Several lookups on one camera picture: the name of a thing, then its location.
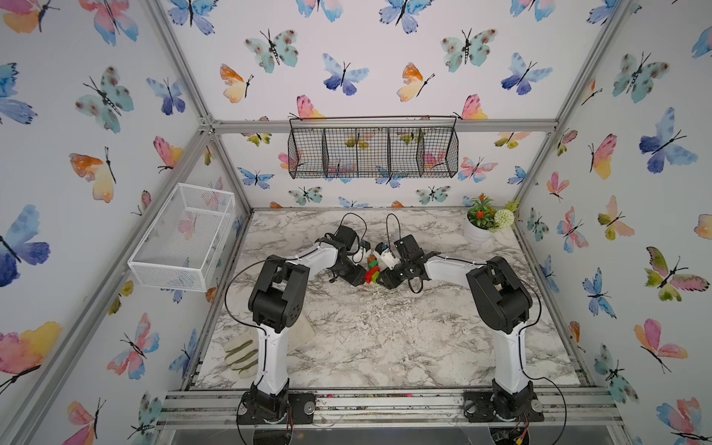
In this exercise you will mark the aluminium front rail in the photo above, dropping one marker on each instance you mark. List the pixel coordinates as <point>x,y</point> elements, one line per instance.
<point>379,408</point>

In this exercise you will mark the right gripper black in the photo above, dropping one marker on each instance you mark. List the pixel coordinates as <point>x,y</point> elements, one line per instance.
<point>387,280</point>

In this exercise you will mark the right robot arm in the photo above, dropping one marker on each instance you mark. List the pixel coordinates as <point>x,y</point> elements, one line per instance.
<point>501,299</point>

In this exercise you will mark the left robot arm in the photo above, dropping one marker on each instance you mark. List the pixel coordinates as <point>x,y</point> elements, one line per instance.
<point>278,297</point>

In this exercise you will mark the potted flower plant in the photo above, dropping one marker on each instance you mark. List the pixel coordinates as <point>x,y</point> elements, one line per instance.
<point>484,219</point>

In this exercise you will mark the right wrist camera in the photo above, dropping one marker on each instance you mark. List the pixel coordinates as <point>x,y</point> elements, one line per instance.
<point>384,255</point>

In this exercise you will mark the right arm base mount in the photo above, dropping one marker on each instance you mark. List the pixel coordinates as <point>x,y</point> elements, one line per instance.
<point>500,406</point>

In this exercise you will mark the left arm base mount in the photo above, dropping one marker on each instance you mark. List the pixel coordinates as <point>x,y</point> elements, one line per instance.
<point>261,409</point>

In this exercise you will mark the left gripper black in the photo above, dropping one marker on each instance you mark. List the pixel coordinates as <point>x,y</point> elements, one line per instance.
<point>356,278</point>

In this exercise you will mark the black wire basket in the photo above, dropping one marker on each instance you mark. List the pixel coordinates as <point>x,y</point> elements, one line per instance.
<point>372,147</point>

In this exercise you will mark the white mesh basket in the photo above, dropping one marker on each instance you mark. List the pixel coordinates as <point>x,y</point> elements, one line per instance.
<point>180,249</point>

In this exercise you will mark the long red lego brick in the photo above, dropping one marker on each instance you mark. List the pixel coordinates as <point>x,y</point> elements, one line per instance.
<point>372,275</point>

